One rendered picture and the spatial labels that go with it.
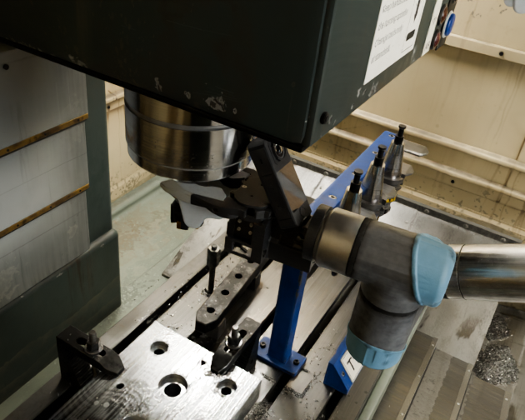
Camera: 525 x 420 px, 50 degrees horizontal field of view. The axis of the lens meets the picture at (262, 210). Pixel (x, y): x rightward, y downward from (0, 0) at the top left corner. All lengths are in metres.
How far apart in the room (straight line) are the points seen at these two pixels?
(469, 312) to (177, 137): 1.17
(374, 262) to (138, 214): 1.48
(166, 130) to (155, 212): 1.44
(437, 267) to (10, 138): 0.76
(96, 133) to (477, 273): 0.87
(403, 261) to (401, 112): 1.07
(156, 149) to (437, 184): 1.21
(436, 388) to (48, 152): 1.00
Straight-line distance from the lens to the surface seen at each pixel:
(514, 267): 0.76
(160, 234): 1.94
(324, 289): 1.31
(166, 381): 0.99
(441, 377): 1.47
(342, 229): 0.64
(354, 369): 1.12
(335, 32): 0.45
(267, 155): 0.64
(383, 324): 0.69
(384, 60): 0.60
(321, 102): 0.46
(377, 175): 1.01
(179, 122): 0.61
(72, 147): 1.20
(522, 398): 1.61
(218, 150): 0.63
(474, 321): 1.62
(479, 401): 1.48
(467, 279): 0.77
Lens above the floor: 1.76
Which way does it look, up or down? 34 degrees down
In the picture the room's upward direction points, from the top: 8 degrees clockwise
